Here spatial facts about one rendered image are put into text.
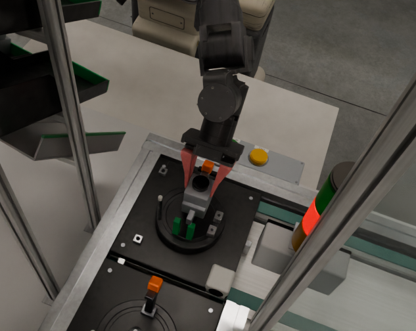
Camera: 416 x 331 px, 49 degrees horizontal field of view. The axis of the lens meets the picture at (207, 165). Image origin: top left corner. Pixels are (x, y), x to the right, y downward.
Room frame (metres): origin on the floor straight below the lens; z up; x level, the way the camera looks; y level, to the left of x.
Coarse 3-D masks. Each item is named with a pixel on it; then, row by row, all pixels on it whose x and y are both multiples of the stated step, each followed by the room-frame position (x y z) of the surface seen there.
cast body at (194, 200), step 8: (192, 176) 0.44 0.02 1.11; (200, 176) 0.44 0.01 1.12; (192, 184) 0.42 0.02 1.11; (200, 184) 0.42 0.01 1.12; (208, 184) 0.43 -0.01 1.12; (184, 192) 0.41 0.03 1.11; (192, 192) 0.41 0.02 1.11; (200, 192) 0.41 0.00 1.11; (208, 192) 0.41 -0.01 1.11; (184, 200) 0.40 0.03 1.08; (192, 200) 0.40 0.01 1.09; (200, 200) 0.40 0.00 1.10; (208, 200) 0.41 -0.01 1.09; (184, 208) 0.40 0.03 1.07; (192, 208) 0.40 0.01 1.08; (200, 208) 0.40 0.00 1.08; (192, 216) 0.38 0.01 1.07; (200, 216) 0.39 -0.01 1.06
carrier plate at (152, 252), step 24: (168, 168) 0.54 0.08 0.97; (144, 192) 0.47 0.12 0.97; (216, 192) 0.50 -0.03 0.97; (240, 192) 0.51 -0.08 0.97; (144, 216) 0.42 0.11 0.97; (240, 216) 0.46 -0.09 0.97; (120, 240) 0.36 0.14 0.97; (144, 240) 0.36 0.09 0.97; (240, 240) 0.40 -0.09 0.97; (144, 264) 0.32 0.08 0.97; (168, 264) 0.33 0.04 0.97; (192, 264) 0.34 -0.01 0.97; (216, 264) 0.35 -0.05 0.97
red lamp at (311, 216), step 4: (312, 204) 0.28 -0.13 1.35; (308, 208) 0.28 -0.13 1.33; (312, 208) 0.27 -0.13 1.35; (308, 212) 0.28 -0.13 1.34; (312, 212) 0.27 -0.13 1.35; (316, 212) 0.26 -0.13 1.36; (304, 216) 0.28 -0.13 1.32; (308, 216) 0.27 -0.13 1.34; (312, 216) 0.27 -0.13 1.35; (316, 216) 0.26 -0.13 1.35; (304, 220) 0.27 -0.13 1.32; (308, 220) 0.27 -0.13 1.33; (312, 220) 0.26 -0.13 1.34; (316, 220) 0.26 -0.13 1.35; (304, 224) 0.27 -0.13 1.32; (308, 224) 0.26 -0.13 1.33; (312, 224) 0.26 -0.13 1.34; (304, 228) 0.27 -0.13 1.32; (308, 228) 0.26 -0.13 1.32; (308, 232) 0.26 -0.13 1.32
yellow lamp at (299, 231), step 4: (300, 224) 0.28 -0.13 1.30; (296, 228) 0.28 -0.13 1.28; (300, 228) 0.27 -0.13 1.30; (296, 232) 0.27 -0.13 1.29; (300, 232) 0.27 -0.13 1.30; (304, 232) 0.26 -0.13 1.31; (292, 236) 0.28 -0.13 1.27; (296, 236) 0.27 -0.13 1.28; (300, 236) 0.26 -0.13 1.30; (304, 236) 0.26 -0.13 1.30; (292, 240) 0.27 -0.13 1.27; (296, 240) 0.27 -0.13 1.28; (300, 240) 0.26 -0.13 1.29; (292, 244) 0.27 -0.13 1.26; (296, 244) 0.26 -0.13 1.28; (300, 244) 0.26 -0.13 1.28; (296, 248) 0.26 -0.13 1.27
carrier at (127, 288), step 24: (120, 264) 0.31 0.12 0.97; (96, 288) 0.26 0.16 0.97; (120, 288) 0.26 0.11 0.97; (144, 288) 0.27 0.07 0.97; (168, 288) 0.28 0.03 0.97; (96, 312) 0.21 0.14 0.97; (120, 312) 0.22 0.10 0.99; (144, 312) 0.22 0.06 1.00; (168, 312) 0.24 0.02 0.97; (192, 312) 0.25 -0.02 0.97; (216, 312) 0.25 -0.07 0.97
